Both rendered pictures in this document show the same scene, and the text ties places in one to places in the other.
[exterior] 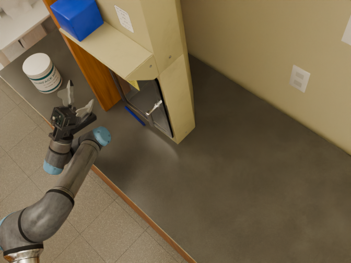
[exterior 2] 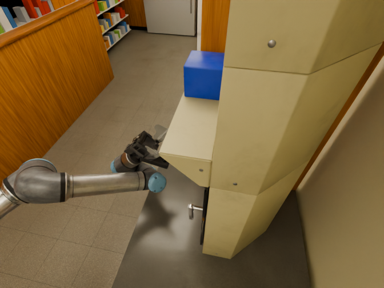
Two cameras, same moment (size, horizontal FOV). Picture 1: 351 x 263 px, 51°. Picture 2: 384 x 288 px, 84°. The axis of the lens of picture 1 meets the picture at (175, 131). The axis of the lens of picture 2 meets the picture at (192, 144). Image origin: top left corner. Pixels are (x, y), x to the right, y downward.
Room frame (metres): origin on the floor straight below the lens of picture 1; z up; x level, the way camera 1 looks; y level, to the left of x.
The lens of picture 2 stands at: (0.51, -0.16, 1.85)
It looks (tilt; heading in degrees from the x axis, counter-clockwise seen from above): 46 degrees down; 45
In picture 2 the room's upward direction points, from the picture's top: straight up
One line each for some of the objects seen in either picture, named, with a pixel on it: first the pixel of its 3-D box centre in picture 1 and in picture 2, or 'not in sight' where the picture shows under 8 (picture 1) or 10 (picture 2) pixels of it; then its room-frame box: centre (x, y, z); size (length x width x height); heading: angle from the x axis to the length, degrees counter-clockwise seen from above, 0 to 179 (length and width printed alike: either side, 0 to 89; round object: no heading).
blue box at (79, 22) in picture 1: (77, 14); (205, 75); (0.92, 0.20, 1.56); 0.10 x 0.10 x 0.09; 34
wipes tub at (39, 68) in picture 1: (43, 73); not in sight; (1.25, 0.54, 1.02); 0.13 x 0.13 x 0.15
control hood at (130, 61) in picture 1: (108, 51); (198, 125); (0.83, 0.14, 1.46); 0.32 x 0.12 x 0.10; 34
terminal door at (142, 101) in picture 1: (138, 92); (210, 183); (0.86, 0.10, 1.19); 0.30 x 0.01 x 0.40; 33
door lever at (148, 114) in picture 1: (153, 115); (196, 212); (0.76, 0.07, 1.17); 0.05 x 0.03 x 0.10; 123
